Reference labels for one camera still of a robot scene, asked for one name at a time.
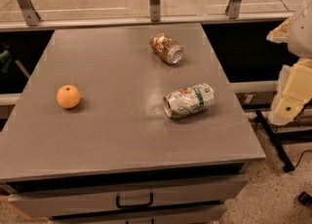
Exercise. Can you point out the upper grey drawer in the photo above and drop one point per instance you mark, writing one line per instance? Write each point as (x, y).
(102, 198)

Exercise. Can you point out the horizontal metal rail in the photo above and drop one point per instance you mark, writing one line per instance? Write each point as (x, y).
(87, 23)

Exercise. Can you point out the black object on floor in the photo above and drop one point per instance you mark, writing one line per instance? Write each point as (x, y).
(305, 199)

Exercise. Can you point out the black floor stand bar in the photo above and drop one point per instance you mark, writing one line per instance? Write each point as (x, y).
(288, 166)

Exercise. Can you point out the black drawer handle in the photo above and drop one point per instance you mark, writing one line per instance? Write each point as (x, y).
(123, 202)

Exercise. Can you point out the green object at left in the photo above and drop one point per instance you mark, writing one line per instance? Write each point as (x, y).
(5, 61)

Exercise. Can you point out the orange crushed can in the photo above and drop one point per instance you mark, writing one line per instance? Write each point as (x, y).
(167, 49)

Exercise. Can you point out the lower grey drawer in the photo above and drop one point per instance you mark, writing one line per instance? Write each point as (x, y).
(193, 214)

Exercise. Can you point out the white green crushed can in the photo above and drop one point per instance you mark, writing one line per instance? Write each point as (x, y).
(189, 101)

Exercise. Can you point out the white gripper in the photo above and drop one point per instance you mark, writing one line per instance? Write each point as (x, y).
(301, 33)

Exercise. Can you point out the left metal rail bracket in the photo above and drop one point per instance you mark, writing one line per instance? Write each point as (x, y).
(31, 17)

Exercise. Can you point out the orange fruit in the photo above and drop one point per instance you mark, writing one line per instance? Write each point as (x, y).
(68, 96)

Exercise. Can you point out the grey drawer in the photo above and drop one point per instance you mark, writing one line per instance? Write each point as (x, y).
(102, 198)
(193, 214)

